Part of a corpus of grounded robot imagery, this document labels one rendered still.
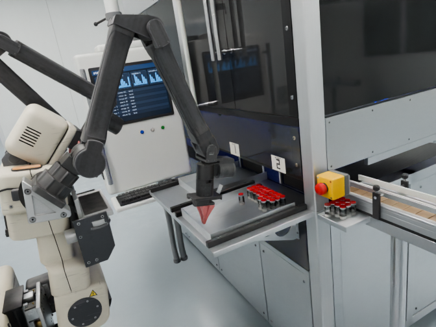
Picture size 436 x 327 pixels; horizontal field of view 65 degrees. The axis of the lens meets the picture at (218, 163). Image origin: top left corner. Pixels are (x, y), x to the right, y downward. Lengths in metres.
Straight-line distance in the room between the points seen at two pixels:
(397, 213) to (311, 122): 0.37
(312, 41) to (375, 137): 0.46
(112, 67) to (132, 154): 1.06
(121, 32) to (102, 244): 0.63
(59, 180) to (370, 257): 1.20
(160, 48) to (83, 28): 5.57
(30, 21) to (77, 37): 0.69
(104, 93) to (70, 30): 5.57
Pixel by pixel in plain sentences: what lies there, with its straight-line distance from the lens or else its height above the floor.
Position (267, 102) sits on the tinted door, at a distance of 1.33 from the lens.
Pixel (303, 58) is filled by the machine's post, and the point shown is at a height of 1.40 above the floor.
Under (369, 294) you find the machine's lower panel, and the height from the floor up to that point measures 0.41.
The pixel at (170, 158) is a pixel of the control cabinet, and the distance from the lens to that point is 2.01.
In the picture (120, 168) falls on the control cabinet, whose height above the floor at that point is 0.94.
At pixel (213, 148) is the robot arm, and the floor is 1.18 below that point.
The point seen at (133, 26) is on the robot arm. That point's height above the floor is 1.55.
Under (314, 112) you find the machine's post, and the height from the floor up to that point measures 1.23.
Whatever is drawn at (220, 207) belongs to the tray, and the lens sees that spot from 1.35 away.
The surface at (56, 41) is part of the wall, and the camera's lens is 6.45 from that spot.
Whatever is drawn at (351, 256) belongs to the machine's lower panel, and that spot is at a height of 0.63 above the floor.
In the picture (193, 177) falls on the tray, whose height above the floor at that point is 0.90.
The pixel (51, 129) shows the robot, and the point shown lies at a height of 1.32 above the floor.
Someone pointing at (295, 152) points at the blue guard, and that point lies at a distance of 1.24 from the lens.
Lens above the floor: 1.45
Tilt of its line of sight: 17 degrees down
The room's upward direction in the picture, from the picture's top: 8 degrees counter-clockwise
